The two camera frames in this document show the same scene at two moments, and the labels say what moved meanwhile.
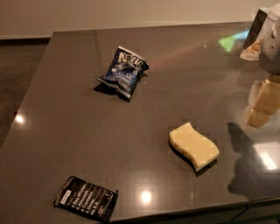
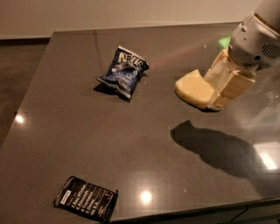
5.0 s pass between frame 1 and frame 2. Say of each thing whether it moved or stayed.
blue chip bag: stayed
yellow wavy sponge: moved
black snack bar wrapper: stayed
